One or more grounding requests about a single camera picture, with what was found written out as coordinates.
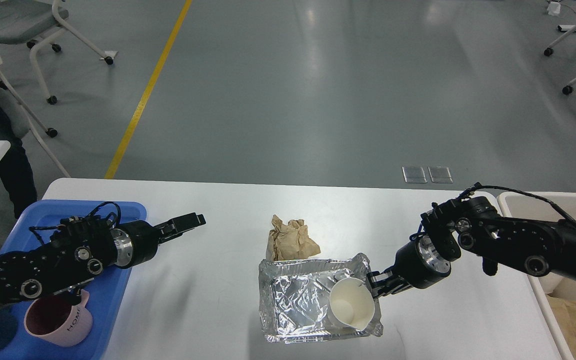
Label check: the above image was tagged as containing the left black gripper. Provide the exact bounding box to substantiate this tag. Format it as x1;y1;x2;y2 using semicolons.
110;212;207;269

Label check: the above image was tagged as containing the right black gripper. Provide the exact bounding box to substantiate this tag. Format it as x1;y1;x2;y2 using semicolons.
366;235;451;299

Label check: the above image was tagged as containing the white paper cup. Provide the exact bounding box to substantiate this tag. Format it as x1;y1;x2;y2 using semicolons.
327;277;376;332

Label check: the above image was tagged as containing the aluminium foil tray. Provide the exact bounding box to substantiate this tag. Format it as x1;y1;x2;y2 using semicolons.
258;253;384;344

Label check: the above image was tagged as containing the pink mug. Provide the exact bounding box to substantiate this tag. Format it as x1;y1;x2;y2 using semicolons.
23;290;93;347

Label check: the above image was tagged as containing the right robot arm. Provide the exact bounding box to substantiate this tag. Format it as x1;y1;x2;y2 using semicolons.
366;182;576;299

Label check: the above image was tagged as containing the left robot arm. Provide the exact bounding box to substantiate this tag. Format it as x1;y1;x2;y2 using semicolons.
0;203;206;310

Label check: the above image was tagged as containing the blue plastic tray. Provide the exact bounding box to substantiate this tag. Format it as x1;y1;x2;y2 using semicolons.
0;200;131;360

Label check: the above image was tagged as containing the floor socket plate left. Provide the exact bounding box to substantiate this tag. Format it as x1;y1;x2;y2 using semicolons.
401;166;428;184

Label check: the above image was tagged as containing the floor socket plate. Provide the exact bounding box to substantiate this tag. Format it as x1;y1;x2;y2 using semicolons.
401;166;428;184
427;166;454;184

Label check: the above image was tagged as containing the floor socket plate right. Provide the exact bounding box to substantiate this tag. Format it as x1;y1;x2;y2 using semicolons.
427;166;454;184

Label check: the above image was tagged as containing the paper cup in bin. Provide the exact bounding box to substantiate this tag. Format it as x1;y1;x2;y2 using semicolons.
537;272;564;294

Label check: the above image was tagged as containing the beige plastic bin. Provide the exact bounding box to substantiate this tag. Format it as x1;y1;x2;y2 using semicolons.
497;192;576;360

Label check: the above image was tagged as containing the grey office chair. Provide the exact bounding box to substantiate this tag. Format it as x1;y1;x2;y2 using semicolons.
0;0;117;178

